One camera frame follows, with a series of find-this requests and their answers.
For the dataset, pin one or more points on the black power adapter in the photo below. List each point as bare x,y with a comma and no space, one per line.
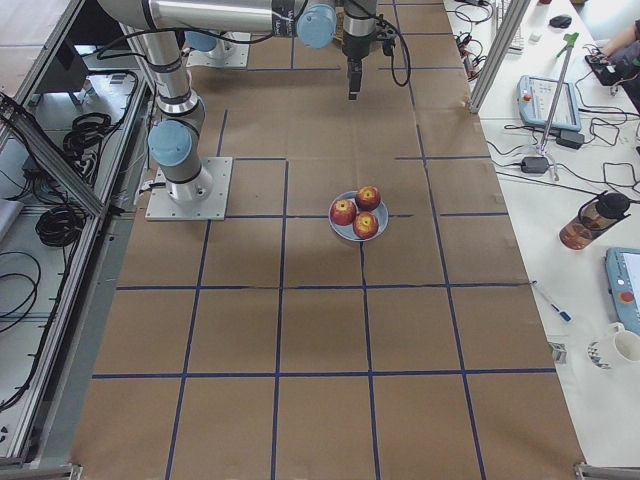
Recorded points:
534,165

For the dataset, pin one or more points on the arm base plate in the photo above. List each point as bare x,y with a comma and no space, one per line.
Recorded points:
204,198
223,56

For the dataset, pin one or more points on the blue teach pendant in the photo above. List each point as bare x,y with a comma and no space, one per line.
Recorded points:
622,269
535,98

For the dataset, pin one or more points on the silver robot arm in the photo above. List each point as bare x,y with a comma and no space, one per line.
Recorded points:
210,42
173,142

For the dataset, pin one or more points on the black computer mouse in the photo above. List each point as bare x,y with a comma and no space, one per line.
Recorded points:
562,21

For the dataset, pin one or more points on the aluminium frame post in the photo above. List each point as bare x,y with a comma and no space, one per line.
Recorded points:
512,20

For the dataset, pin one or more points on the blue white pen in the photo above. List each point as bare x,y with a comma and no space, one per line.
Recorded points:
561,312

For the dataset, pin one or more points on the red apple on plate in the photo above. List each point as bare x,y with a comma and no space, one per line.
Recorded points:
365,225
368,198
343,212

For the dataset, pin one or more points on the white mug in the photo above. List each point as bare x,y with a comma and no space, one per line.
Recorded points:
618,348

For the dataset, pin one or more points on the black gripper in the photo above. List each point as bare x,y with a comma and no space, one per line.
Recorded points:
358,41

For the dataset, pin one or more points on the light blue plate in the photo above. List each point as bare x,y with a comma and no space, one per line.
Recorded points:
346,232

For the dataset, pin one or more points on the glass tea bottle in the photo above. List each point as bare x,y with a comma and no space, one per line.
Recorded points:
593,219

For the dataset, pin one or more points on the green tipped metal rod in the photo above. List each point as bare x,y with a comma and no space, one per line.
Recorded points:
570,40

